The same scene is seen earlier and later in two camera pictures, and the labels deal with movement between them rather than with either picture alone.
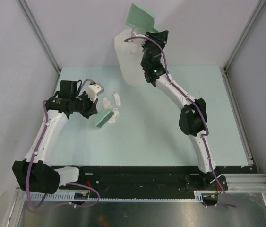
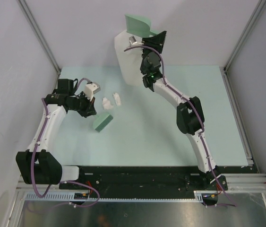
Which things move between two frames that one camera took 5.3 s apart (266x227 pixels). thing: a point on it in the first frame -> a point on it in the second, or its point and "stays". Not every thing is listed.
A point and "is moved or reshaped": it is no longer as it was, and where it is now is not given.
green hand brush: [101, 118] is moved or reshaped
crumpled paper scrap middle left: [117, 100] stays
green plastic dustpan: [138, 18] is moved or reshaped
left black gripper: [92, 108] stays
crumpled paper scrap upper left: [106, 103] stays
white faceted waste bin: [130, 55] stays
